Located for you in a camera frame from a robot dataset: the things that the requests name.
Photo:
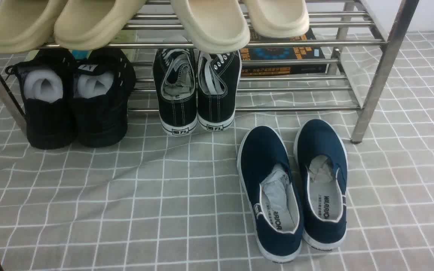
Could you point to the black mesh sneaker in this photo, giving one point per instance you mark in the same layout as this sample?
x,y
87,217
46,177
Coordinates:
x,y
103,83
46,84

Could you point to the navy slip-on shoe left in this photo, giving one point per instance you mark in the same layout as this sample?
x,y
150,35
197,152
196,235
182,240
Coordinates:
x,y
264,171

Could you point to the navy slip-on shoe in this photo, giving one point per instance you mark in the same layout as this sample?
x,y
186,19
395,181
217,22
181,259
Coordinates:
x,y
322,161
264,171

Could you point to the navy slip-on shoe right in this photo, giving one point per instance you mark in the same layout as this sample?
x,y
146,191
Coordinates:
x,y
322,161

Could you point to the stainless steel shoe rack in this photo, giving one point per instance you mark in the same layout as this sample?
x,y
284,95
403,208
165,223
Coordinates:
x,y
355,13

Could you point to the black canvas sneaker right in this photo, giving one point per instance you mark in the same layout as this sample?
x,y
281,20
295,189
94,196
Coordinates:
x,y
218,77

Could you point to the black canvas sneaker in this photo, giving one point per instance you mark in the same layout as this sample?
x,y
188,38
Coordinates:
x,y
218,77
174,80

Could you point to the black canvas sneaker left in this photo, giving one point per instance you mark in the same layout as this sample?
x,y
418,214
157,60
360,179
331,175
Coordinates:
x,y
174,80

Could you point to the grey checkered cloth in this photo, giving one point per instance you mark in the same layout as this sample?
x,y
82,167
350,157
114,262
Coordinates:
x,y
160,203

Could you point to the black orange book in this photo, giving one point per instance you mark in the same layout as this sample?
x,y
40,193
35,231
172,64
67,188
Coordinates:
x,y
283,56

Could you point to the cream slipper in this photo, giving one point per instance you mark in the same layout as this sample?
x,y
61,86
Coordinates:
x,y
278,18
213,26

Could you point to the cream slipper far right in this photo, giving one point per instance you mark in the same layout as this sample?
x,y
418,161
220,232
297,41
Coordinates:
x,y
278,18

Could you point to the green blue book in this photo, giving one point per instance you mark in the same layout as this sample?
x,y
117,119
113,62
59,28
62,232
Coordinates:
x,y
123,36

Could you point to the beige slipper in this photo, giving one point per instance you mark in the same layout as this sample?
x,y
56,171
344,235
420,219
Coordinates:
x,y
91,24
27,24

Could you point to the beige slipper far left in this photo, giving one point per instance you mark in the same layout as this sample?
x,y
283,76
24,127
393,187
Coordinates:
x,y
27,24

